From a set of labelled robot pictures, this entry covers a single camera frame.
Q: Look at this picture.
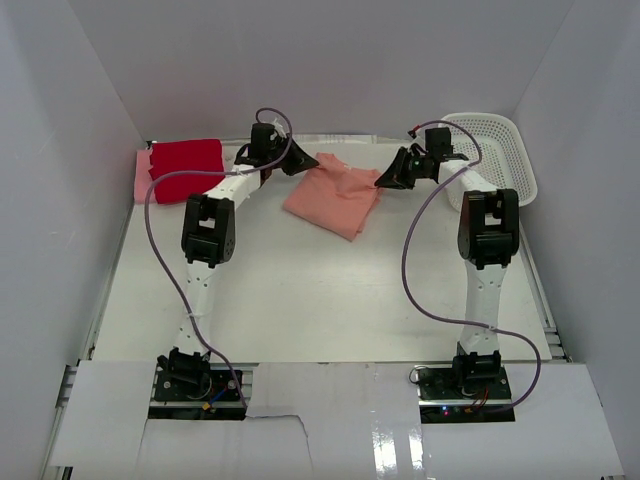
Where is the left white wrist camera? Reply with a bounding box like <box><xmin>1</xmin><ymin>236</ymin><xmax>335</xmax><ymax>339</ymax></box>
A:
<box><xmin>271</xmin><ymin>118</ymin><xmax>289</xmax><ymax>138</ymax></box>

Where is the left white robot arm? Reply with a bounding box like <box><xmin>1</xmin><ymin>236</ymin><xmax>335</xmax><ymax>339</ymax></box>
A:
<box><xmin>175</xmin><ymin>120</ymin><xmax>319</xmax><ymax>355</ymax></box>

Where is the folded red t shirt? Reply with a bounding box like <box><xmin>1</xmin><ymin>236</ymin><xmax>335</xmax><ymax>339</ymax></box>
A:
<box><xmin>149</xmin><ymin>139</ymin><xmax>225</xmax><ymax>204</ymax></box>

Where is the white plastic basket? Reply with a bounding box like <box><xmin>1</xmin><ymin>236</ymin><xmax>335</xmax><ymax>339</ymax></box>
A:
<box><xmin>443</xmin><ymin>112</ymin><xmax>538</xmax><ymax>207</ymax></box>

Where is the folded light pink t shirt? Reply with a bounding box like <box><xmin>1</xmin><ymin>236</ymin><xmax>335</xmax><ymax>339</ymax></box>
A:
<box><xmin>133</xmin><ymin>149</ymin><xmax>152</xmax><ymax>204</ymax></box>

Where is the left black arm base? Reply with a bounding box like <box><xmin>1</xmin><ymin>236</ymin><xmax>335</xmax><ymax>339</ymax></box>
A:
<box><xmin>148</xmin><ymin>348</ymin><xmax>246</xmax><ymax>421</ymax></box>

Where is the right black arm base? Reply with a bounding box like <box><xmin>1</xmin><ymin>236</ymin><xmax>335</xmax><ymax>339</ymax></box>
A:
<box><xmin>409</xmin><ymin>352</ymin><xmax>515</xmax><ymax>425</ymax></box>

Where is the salmon pink t shirt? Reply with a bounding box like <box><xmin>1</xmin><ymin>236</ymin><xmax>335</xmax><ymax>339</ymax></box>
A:
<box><xmin>283</xmin><ymin>153</ymin><xmax>381</xmax><ymax>241</ymax></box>

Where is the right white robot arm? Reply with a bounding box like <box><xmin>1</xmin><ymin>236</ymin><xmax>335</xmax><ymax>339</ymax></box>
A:
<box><xmin>375</xmin><ymin>121</ymin><xmax>519</xmax><ymax>369</ymax></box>

